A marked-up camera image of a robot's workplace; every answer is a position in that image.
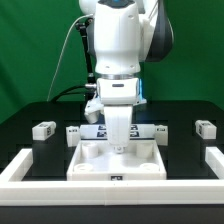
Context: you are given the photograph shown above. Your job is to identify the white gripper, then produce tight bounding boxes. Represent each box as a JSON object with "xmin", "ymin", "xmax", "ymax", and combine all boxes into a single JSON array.
[{"xmin": 99, "ymin": 78, "xmax": 139, "ymax": 153}]

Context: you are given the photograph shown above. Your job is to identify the white square tabletop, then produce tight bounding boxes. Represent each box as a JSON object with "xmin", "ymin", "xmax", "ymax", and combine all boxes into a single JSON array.
[{"xmin": 67, "ymin": 140, "xmax": 167, "ymax": 181}]

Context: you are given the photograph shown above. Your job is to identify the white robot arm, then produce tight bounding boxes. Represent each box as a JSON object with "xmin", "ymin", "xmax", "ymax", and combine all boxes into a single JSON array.
[{"xmin": 79, "ymin": 0, "xmax": 174, "ymax": 153}]

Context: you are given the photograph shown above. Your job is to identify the white U-shaped fence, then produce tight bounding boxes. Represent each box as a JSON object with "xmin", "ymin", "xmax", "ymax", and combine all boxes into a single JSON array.
[{"xmin": 0, "ymin": 149, "xmax": 224, "ymax": 206}]

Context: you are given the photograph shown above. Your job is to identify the black cables at base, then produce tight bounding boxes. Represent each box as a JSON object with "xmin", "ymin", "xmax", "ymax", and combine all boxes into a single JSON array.
[{"xmin": 49, "ymin": 83, "xmax": 98, "ymax": 103}]

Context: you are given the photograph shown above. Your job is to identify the white marker base plate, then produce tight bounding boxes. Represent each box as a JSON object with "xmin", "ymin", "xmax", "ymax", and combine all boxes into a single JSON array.
[{"xmin": 80, "ymin": 124, "xmax": 155, "ymax": 140}]

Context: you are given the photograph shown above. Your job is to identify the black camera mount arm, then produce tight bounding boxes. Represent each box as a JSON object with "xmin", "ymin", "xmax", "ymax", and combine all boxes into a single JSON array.
[{"xmin": 75, "ymin": 18, "xmax": 96, "ymax": 84}]

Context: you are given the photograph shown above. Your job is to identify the white camera cable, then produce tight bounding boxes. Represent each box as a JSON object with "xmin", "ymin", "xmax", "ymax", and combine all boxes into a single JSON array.
[{"xmin": 46, "ymin": 13, "xmax": 94, "ymax": 102}]

